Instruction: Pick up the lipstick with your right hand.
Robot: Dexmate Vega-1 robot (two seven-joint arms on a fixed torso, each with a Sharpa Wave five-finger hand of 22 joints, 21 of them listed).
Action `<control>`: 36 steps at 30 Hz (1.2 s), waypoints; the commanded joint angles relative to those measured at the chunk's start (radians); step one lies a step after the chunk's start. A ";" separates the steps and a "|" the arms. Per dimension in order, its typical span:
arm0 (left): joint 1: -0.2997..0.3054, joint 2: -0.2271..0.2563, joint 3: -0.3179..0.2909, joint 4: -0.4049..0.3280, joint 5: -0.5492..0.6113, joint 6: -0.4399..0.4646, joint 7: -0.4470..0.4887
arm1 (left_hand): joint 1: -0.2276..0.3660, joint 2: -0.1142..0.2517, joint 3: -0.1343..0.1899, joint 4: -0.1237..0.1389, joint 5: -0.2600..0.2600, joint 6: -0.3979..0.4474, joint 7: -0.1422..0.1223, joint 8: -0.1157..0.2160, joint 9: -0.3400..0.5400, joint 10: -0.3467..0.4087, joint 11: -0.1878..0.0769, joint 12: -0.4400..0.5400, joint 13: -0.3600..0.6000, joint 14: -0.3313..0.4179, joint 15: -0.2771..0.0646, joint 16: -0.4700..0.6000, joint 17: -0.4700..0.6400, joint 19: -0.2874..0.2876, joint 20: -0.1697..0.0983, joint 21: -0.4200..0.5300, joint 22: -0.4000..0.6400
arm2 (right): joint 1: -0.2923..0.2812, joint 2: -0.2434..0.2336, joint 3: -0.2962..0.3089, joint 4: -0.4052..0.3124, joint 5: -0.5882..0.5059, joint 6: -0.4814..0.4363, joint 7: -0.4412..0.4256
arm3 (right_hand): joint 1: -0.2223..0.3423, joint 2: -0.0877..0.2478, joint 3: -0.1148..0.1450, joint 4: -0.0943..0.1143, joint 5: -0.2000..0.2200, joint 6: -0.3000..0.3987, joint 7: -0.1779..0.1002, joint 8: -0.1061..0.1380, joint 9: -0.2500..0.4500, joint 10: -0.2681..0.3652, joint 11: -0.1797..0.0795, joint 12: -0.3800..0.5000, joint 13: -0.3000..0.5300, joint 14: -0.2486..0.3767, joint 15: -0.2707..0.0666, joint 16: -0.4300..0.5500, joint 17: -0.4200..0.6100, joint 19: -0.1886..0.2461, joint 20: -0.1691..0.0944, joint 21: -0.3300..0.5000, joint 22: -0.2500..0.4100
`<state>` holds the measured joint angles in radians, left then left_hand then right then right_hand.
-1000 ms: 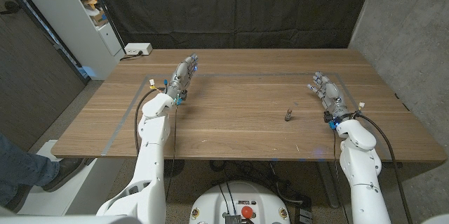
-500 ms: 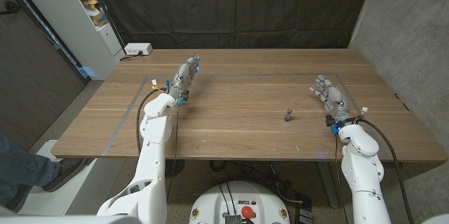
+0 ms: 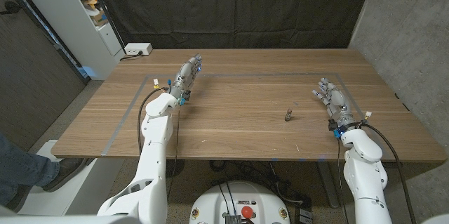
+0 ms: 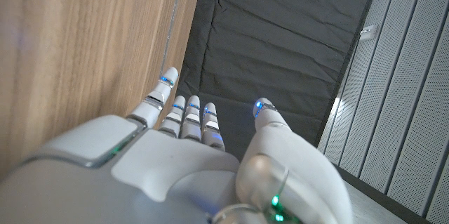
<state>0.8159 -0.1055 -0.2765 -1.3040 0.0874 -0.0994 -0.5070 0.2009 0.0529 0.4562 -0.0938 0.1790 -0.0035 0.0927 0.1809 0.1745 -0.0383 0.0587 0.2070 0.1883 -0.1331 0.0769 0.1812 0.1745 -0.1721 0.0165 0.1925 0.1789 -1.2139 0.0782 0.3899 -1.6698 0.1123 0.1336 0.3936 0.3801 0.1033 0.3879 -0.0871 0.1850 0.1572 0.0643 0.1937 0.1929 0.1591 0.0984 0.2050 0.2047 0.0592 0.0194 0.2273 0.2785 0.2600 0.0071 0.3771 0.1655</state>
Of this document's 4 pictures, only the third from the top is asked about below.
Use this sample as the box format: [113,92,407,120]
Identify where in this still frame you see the cardboard box with blue tape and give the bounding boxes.
[91,8,109,27]

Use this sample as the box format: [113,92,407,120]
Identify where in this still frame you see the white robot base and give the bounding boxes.
[189,180,291,224]

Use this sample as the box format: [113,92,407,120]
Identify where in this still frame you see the white power outlet box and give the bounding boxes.
[124,42,154,56]

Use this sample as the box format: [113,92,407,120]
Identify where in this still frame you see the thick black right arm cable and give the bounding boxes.
[357,121,417,224]

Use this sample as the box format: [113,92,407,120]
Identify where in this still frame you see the white shelf cabinet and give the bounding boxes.
[10,0,126,81]

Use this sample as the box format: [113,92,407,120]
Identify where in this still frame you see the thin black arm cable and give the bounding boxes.
[166,106,182,202]
[336,138,350,224]

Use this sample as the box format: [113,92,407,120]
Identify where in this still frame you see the black fabric backdrop curtain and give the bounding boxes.
[89,0,376,50]

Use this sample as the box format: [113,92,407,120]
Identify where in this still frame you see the person leg in jeans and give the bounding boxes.
[0,134,60,207]

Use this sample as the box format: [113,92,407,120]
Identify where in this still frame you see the white robot chest cover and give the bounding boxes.
[0,204,141,224]

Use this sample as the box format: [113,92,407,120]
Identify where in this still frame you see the white floor platform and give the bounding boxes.
[17,139,124,216]

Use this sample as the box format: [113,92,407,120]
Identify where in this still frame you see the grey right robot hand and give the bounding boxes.
[311,77,357,137]

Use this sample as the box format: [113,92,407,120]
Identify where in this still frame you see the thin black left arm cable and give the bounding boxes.
[166,106,182,202]

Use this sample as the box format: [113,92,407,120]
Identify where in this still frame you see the black door handle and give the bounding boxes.
[0,1,21,16]

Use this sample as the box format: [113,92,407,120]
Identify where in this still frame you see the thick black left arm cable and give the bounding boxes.
[137,88,166,155]

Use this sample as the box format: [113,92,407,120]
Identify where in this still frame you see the black floor cable bundle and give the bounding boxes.
[209,160,304,204]

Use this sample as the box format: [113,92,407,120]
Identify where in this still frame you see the wooden table edge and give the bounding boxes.
[101,72,391,159]

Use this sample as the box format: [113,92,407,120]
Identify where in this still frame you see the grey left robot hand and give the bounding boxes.
[169,53,203,106]

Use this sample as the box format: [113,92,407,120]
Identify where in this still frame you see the dark brown shoe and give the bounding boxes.
[41,157,87,192]

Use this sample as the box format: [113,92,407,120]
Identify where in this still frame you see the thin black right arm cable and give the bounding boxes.
[336,138,350,224]

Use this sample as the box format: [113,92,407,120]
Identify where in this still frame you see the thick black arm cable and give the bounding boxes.
[357,121,417,224]
[137,88,166,155]

